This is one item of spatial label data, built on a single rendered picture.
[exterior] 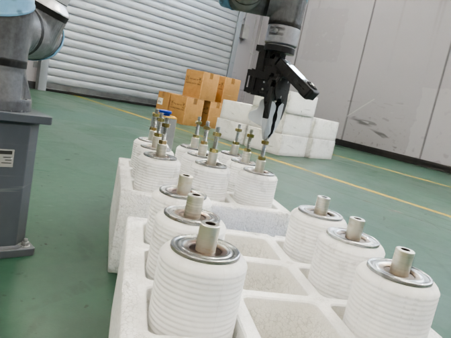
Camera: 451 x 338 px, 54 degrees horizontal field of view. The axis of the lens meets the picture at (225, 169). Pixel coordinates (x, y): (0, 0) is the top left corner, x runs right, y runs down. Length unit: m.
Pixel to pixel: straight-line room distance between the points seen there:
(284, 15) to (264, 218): 0.45
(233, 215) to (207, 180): 0.10
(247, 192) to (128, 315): 0.60
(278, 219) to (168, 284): 0.60
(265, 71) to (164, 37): 5.96
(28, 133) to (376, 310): 0.73
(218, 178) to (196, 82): 4.01
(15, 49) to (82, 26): 5.39
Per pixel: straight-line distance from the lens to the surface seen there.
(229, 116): 4.19
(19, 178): 1.00
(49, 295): 0.90
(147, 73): 6.86
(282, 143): 3.75
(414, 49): 6.59
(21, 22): 0.99
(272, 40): 1.03
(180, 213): 0.60
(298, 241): 0.75
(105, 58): 6.50
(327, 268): 0.65
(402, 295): 0.54
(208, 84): 4.97
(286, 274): 0.70
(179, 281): 0.45
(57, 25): 1.11
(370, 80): 6.78
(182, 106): 4.86
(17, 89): 0.98
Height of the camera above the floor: 0.42
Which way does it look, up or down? 9 degrees down
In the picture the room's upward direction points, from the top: 11 degrees clockwise
